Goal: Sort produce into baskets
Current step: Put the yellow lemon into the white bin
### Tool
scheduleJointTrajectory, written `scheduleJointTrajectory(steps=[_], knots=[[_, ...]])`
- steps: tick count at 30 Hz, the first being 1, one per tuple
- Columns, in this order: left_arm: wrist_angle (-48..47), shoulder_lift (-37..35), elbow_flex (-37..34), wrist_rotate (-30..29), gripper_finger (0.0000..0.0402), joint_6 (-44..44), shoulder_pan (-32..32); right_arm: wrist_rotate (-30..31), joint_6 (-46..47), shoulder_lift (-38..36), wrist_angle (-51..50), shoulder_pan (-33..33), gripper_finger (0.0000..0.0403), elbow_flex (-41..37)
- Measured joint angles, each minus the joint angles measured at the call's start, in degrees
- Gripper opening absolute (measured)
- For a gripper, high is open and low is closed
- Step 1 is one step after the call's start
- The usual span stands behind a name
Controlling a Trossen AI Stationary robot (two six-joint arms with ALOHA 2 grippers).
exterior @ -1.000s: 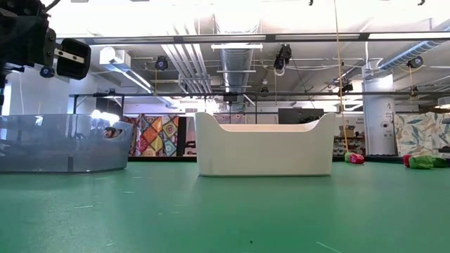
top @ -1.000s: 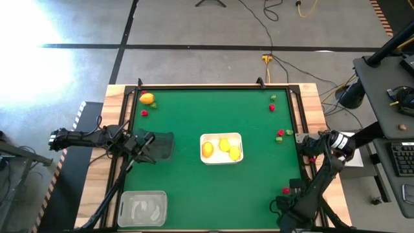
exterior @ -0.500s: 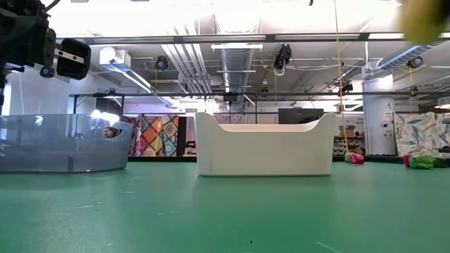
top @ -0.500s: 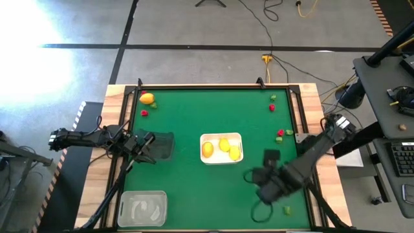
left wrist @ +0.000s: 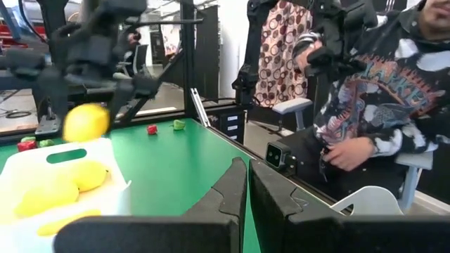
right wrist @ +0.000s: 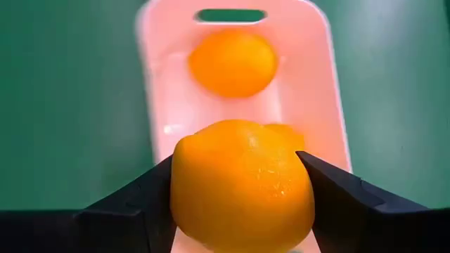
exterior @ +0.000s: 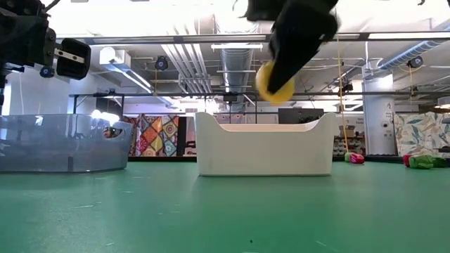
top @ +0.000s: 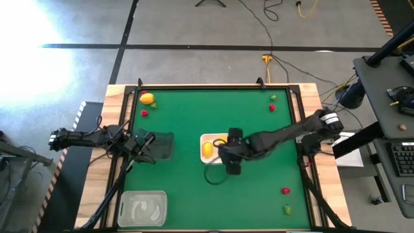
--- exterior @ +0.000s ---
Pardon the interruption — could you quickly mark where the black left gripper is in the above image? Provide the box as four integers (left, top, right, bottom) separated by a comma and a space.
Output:
0, 0, 92, 81

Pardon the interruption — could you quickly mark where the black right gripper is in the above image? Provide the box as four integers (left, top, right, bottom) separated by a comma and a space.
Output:
245, 0, 341, 94

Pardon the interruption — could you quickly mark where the yellow toy lemon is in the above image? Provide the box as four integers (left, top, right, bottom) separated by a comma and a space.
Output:
255, 60, 296, 106

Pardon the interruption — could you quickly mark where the white plastic basket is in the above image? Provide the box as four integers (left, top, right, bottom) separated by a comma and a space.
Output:
194, 111, 337, 177

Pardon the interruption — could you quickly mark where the black monitor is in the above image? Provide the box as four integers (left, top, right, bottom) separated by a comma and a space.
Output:
277, 108, 326, 124

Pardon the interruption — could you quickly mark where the translucent grey plastic basket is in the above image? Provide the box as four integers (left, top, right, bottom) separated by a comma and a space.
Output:
0, 112, 134, 174

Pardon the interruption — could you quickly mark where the colourful patchwork quilt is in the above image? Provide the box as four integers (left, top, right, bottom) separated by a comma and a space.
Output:
122, 114, 180, 157

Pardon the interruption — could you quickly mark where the black horizontal pipe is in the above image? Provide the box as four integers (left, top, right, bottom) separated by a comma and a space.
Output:
68, 90, 450, 99

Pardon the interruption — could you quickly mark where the grey rig crossbar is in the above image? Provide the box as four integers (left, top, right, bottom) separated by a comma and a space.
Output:
56, 31, 450, 46

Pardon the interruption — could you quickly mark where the white column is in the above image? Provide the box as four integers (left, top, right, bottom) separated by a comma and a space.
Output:
362, 74, 397, 156

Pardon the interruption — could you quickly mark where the leaf print curtain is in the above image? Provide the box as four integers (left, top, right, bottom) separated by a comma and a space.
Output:
392, 111, 450, 158

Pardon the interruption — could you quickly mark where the green table mat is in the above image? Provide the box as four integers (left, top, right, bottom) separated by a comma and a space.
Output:
0, 161, 450, 253

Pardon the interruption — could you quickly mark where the black round camera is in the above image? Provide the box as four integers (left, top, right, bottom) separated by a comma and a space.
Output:
154, 55, 169, 72
39, 65, 56, 79
406, 55, 425, 70

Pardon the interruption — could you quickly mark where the silver ventilation duct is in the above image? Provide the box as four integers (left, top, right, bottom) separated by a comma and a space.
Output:
214, 17, 255, 112

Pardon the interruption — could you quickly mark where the yellow rope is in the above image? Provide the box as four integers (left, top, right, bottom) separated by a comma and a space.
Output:
335, 34, 349, 154

